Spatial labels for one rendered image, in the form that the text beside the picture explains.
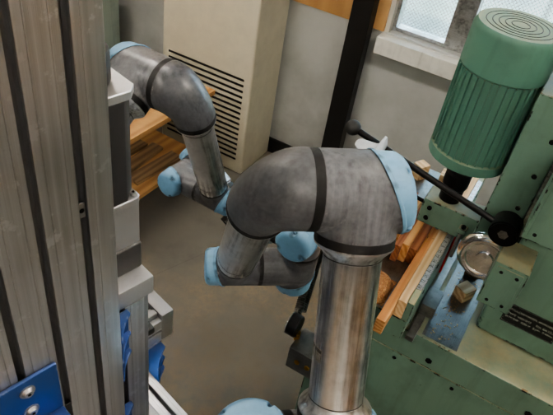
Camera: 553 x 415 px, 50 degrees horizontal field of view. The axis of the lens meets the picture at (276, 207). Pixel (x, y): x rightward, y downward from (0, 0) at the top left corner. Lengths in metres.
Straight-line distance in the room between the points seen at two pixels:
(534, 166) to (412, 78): 1.55
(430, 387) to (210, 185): 0.74
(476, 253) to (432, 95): 1.51
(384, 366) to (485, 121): 0.67
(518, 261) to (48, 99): 1.01
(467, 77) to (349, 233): 0.56
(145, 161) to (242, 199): 2.05
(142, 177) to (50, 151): 2.19
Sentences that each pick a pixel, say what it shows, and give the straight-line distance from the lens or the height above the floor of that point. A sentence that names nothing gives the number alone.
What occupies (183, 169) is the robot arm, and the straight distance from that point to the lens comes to 1.62.
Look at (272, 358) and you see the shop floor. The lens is 2.31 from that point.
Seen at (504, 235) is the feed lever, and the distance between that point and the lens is 1.28.
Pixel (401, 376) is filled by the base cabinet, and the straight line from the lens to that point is 1.57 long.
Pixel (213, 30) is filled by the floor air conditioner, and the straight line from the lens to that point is 2.83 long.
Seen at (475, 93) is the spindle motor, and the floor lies 1.34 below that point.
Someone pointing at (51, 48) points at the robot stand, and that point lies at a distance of 0.50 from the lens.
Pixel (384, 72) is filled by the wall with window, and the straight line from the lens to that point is 2.82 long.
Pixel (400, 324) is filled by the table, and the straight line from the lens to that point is 1.34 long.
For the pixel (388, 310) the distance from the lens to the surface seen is 1.28.
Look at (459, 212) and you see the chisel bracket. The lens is 1.44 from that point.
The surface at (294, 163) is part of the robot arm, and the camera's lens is 0.76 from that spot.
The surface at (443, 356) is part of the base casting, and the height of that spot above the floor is 0.78.
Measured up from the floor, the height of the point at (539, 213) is 1.22.
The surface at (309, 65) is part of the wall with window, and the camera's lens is 2.97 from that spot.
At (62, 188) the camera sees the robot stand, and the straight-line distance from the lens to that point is 0.57.
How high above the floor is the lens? 1.86
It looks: 39 degrees down
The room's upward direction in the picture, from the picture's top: 10 degrees clockwise
